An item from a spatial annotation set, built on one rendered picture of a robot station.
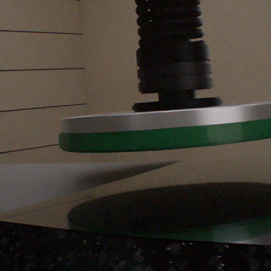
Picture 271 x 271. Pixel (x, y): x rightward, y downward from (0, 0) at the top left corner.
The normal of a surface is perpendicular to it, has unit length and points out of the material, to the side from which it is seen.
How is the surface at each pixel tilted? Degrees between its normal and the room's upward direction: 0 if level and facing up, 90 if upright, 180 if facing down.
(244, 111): 90
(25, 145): 90
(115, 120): 90
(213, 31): 90
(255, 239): 0
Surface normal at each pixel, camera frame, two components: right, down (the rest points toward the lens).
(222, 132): 0.15, 0.04
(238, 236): -0.08, -0.99
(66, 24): 0.77, -0.03
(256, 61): -0.63, 0.10
